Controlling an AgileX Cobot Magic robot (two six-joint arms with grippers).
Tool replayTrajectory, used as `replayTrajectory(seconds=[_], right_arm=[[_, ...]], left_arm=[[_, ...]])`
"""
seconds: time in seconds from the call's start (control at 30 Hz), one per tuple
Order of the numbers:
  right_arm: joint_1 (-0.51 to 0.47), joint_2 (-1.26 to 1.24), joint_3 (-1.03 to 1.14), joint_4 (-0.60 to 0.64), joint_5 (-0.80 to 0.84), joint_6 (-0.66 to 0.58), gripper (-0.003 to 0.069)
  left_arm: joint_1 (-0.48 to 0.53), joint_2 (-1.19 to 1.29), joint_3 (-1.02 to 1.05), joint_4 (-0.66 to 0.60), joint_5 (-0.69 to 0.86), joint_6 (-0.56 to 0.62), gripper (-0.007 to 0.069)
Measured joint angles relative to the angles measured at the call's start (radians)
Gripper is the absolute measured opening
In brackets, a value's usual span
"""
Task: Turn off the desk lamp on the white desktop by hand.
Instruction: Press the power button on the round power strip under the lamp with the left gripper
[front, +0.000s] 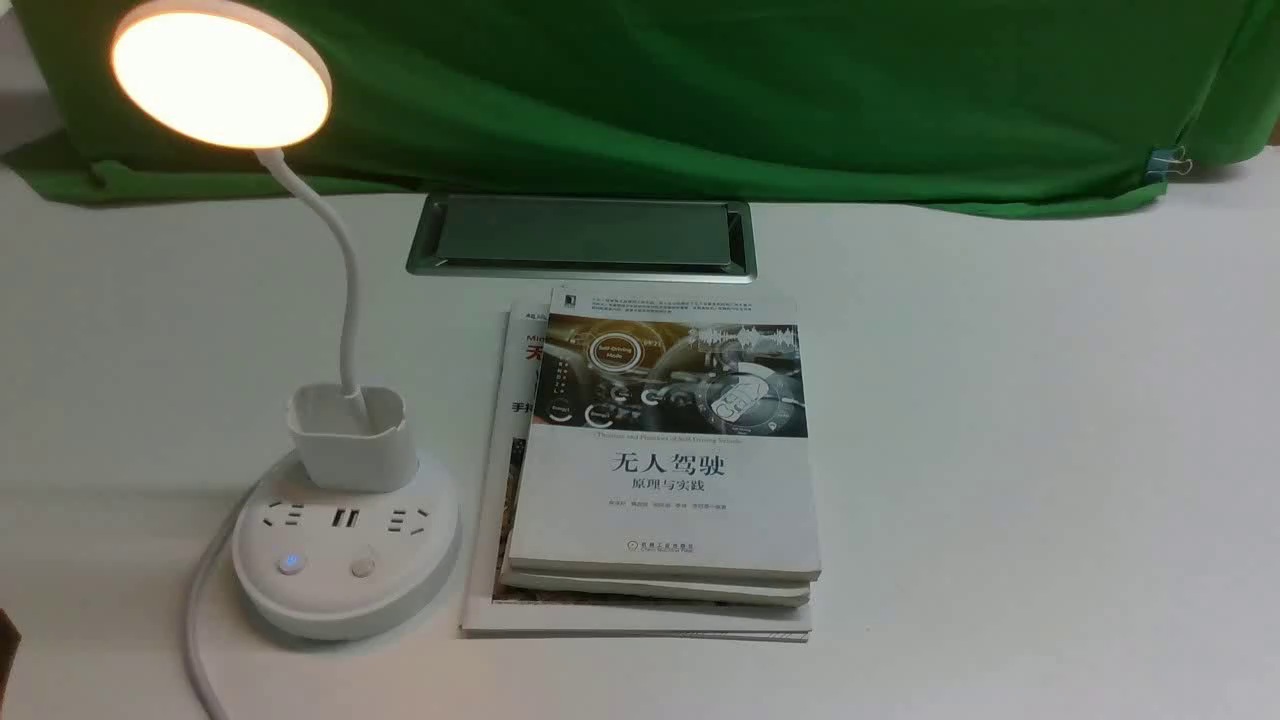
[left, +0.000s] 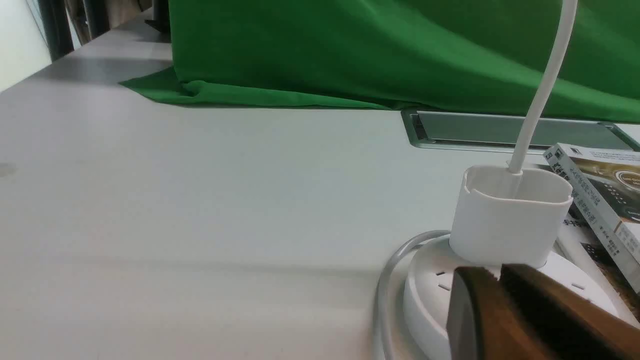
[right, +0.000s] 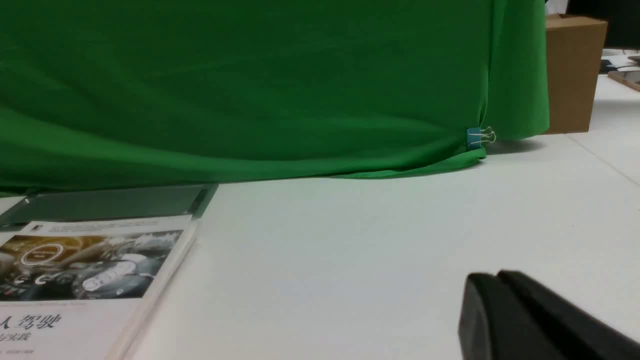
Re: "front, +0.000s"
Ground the silver desk cable hatch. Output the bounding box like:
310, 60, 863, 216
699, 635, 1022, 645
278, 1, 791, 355
404, 192, 759, 284

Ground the blue binder clip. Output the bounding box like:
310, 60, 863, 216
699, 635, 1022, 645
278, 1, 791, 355
1143, 145, 1194, 184

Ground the white lamp power cord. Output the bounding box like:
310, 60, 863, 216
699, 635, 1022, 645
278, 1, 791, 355
183, 505, 251, 720

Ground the green backdrop cloth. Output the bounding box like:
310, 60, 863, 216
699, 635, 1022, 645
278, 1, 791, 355
5, 0, 1280, 219

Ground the white desk lamp with socket base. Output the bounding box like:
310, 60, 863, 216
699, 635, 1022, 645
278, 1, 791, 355
110, 1, 461, 648

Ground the top book with car cover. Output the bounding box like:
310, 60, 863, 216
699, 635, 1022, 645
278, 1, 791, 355
507, 286, 822, 583

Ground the middle white book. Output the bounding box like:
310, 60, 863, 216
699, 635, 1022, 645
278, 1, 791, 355
494, 539, 814, 609

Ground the bottom large thin book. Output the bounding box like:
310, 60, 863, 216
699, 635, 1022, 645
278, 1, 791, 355
461, 301, 813, 643

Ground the brown object at left edge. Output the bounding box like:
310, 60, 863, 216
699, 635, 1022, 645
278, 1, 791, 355
0, 610, 23, 708

